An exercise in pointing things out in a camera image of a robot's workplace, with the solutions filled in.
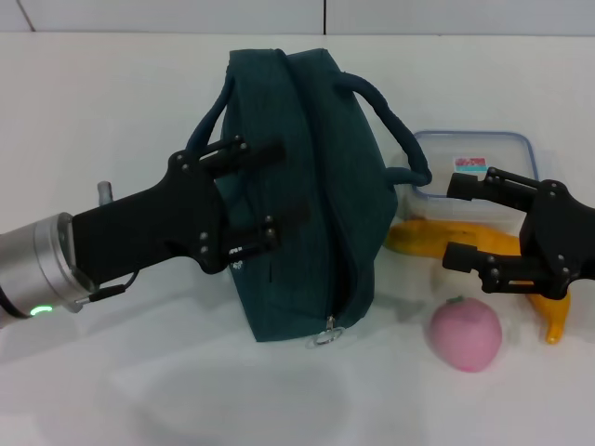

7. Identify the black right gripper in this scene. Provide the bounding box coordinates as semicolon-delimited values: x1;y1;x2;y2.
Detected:
441;166;595;298

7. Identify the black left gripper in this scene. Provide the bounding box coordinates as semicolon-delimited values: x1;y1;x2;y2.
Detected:
72;136;311;285

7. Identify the dark teal insulated bag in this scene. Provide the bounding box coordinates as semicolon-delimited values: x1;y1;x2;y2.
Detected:
185;46;431;348

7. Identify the yellow banana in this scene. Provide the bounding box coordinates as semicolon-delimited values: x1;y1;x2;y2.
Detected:
383;217;573;346

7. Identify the pink peach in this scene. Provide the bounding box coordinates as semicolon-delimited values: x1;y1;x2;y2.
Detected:
428;295;504;373

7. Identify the metal zipper pull ring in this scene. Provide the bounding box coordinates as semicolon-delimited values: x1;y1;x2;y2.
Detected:
304;315;346;349

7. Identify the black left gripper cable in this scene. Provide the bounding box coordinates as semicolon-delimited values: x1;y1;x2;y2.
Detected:
76;271;140;308

